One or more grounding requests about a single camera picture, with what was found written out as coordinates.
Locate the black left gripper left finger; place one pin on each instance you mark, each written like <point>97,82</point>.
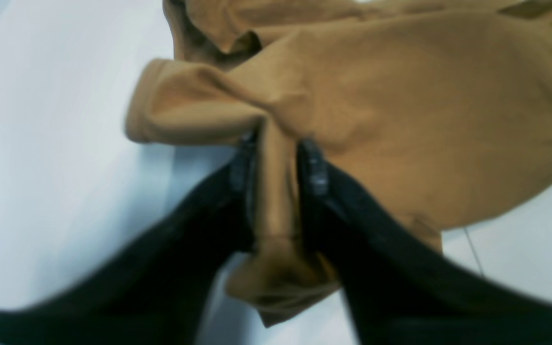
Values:
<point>155,290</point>

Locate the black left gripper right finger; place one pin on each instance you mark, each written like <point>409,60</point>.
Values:
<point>399,291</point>

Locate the brown t-shirt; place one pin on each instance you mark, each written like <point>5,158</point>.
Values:
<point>442,109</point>

